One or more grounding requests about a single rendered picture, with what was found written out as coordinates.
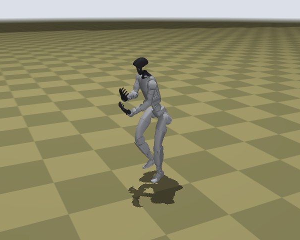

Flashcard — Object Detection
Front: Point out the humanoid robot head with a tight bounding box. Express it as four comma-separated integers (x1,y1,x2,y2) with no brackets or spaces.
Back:
133,57,152,79

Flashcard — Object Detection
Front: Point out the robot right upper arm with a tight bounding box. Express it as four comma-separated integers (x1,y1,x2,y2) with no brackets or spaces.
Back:
131,74,140,99

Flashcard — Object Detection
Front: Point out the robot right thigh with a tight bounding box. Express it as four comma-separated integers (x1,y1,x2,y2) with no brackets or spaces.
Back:
135,107,156,145

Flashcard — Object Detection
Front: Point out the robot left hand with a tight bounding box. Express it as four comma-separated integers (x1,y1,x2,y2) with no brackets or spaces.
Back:
118,102,132,115

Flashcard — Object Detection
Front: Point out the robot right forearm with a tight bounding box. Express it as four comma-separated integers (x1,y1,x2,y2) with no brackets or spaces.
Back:
121,92,134,102

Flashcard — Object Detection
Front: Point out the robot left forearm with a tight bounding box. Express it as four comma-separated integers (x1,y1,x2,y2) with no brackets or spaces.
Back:
127,101,150,117

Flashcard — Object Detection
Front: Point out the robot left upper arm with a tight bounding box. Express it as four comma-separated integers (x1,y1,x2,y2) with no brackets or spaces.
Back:
143,80,157,107

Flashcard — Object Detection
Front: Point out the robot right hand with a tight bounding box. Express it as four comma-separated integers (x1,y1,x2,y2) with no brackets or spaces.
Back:
119,88,129,102

